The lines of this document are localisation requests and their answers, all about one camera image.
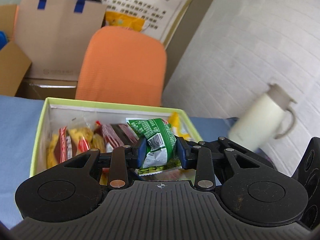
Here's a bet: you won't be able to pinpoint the yellow plastic bag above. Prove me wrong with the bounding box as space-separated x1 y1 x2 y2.
105 11 145 32

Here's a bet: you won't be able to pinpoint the green snack packet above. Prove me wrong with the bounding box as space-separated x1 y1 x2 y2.
126 118 181 176

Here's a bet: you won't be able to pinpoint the brown cardboard box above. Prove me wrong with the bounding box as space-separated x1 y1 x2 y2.
0 4 31 96

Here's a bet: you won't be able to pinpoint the green white snack box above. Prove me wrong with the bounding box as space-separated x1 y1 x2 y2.
29 98 202 177

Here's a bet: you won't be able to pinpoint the dark red striped snack packet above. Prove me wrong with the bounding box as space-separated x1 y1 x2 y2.
92 121 138 153

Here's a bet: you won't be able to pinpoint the red yellow snack packet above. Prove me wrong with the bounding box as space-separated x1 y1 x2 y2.
46 126 93 168

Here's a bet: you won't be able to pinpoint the cream thermos jug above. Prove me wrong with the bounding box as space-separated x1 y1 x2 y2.
228 83 297 152

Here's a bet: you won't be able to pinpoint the brown paper bag blue handles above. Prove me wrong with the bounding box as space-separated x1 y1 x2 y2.
14 0 106 81

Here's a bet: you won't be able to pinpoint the orange chair backrest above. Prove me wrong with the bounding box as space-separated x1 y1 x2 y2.
75 26 167 107

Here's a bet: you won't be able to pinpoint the blue cloth item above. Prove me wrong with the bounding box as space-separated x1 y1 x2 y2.
0 31 8 50

